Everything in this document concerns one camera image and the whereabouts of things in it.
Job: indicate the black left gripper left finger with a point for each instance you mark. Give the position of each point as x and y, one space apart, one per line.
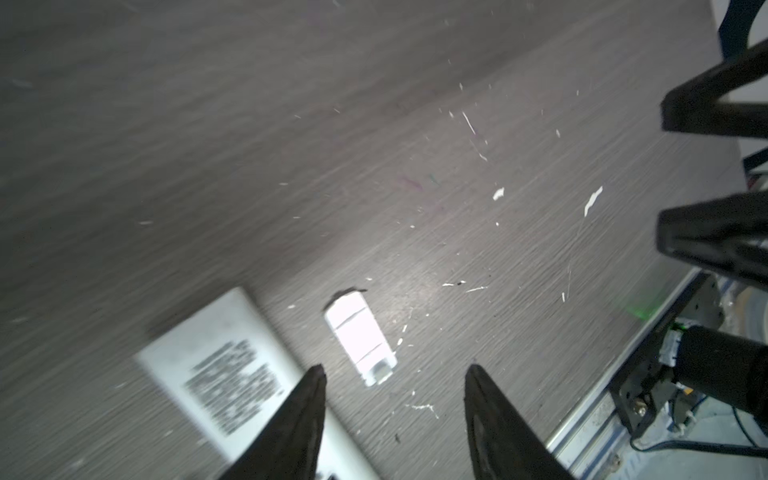
289 445

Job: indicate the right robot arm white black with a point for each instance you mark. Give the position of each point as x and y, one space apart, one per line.
730 369

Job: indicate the white remote battery lid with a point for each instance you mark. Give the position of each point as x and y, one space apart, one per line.
354 325

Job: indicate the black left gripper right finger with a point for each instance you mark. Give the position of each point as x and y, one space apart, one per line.
501 444

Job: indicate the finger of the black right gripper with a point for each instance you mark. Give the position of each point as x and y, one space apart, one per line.
726 236
698 106

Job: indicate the white remote control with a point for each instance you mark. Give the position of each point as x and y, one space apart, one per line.
226 369

